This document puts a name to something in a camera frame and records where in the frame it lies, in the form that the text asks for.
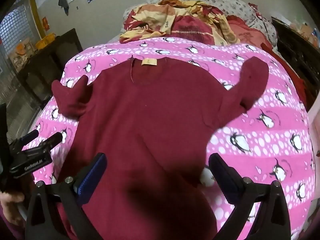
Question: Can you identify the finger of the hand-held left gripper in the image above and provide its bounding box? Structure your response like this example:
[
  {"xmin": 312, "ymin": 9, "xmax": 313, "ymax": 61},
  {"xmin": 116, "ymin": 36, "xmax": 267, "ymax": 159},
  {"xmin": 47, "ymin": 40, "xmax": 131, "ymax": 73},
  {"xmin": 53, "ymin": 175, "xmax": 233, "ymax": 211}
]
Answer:
[
  {"xmin": 15, "ymin": 129, "xmax": 40, "ymax": 147},
  {"xmin": 23, "ymin": 132, "xmax": 63, "ymax": 156}
]

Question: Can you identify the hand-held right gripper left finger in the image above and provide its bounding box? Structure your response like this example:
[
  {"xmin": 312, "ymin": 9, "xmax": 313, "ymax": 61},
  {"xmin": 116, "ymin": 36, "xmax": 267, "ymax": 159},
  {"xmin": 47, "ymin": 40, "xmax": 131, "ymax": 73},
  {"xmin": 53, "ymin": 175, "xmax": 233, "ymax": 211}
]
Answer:
[{"xmin": 26, "ymin": 152, "xmax": 108, "ymax": 240}]

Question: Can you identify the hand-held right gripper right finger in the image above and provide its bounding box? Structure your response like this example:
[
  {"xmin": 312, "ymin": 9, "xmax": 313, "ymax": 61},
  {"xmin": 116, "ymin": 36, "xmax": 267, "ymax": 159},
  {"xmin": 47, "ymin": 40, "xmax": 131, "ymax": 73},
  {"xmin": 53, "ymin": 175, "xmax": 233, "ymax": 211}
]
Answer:
[{"xmin": 208, "ymin": 152, "xmax": 292, "ymax": 240}]

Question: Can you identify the maroon knit sweater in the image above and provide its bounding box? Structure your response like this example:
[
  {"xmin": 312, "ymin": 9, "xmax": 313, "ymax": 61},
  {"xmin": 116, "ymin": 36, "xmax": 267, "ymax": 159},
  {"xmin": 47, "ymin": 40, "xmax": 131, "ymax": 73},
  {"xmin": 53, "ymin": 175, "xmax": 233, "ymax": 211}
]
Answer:
[{"xmin": 51, "ymin": 56, "xmax": 269, "ymax": 240}]

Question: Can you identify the person's left forearm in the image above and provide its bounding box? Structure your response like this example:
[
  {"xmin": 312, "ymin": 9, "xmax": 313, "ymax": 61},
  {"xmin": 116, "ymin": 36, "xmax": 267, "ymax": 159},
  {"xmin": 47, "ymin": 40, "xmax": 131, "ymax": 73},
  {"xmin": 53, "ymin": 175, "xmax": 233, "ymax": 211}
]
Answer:
[{"xmin": 0, "ymin": 220, "xmax": 28, "ymax": 240}]

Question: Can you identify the person's left hand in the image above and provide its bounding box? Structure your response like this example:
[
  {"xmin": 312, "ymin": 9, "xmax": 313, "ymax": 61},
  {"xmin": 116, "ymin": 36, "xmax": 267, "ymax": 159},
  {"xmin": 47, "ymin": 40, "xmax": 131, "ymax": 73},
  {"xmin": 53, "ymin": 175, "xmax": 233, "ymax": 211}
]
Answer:
[{"xmin": 0, "ymin": 189, "xmax": 25, "ymax": 225}]

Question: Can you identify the pink penguin blanket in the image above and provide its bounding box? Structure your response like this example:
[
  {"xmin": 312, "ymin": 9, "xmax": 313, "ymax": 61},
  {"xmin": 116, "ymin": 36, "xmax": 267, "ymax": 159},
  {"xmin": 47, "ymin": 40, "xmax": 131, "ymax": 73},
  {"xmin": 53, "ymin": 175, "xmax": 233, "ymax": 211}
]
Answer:
[{"xmin": 32, "ymin": 36, "xmax": 317, "ymax": 240}]

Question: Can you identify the dark wooden cabinet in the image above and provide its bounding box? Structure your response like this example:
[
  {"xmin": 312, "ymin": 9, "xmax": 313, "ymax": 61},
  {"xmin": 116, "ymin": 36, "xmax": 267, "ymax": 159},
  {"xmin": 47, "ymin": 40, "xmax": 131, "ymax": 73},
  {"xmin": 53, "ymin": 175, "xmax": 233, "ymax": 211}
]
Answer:
[{"xmin": 17, "ymin": 29, "xmax": 84, "ymax": 110}]

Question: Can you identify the orange printed box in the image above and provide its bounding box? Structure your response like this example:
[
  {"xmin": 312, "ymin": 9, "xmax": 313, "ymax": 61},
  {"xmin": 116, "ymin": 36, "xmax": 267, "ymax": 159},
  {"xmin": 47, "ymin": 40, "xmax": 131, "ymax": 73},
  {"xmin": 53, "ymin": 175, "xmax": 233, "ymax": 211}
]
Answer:
[{"xmin": 10, "ymin": 39, "xmax": 35, "ymax": 72}]

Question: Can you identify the window with metal grille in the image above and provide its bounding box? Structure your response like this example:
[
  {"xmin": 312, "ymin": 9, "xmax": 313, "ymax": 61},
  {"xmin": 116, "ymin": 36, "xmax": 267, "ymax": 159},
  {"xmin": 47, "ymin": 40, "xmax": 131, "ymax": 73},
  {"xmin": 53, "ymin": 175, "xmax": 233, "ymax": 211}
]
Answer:
[{"xmin": 0, "ymin": 7, "xmax": 42, "ymax": 120}]

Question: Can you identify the yellow basket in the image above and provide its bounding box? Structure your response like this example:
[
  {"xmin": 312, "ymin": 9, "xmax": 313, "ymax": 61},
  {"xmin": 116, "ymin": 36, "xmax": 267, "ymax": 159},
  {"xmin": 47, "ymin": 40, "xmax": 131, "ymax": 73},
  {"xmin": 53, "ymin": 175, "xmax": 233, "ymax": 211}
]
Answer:
[{"xmin": 35, "ymin": 33, "xmax": 56, "ymax": 49}]

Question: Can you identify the red cloth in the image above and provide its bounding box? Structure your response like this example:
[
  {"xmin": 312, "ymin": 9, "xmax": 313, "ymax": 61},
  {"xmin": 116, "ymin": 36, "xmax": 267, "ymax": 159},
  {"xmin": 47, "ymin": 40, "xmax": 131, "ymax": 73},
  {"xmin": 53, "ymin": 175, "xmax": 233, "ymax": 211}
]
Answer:
[{"xmin": 260, "ymin": 42, "xmax": 308, "ymax": 105}]

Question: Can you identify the dark hanging cloth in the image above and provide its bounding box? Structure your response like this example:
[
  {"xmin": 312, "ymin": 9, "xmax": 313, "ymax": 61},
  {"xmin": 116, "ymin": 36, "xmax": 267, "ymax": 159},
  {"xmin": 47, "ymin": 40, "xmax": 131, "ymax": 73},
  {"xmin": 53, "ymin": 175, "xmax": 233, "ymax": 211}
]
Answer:
[{"xmin": 58, "ymin": 0, "xmax": 69, "ymax": 16}]

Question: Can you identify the red embroidered pillow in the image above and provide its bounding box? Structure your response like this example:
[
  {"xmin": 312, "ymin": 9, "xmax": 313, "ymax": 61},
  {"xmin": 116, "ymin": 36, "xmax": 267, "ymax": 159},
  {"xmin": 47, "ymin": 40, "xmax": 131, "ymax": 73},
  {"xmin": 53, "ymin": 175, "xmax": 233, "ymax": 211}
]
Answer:
[{"xmin": 226, "ymin": 15, "xmax": 273, "ymax": 47}]

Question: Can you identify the dark wooden headboard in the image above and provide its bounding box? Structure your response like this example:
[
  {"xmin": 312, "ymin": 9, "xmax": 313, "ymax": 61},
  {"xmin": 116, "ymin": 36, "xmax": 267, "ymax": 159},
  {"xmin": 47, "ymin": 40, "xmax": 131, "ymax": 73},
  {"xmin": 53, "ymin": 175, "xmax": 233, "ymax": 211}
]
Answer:
[{"xmin": 271, "ymin": 16, "xmax": 320, "ymax": 105}]

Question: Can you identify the red and yellow floral quilt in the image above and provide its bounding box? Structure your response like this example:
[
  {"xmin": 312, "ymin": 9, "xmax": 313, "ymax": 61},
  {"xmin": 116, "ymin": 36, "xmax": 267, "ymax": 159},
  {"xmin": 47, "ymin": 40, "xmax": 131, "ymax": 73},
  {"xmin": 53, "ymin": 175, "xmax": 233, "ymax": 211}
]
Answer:
[{"xmin": 119, "ymin": 0, "xmax": 242, "ymax": 46}]

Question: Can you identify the grey floral pillow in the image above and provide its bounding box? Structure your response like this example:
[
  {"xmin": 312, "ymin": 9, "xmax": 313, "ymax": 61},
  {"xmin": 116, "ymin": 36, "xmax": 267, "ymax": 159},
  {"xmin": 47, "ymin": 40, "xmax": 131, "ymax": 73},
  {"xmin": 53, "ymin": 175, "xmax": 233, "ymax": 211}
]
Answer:
[{"xmin": 124, "ymin": 0, "xmax": 278, "ymax": 48}]

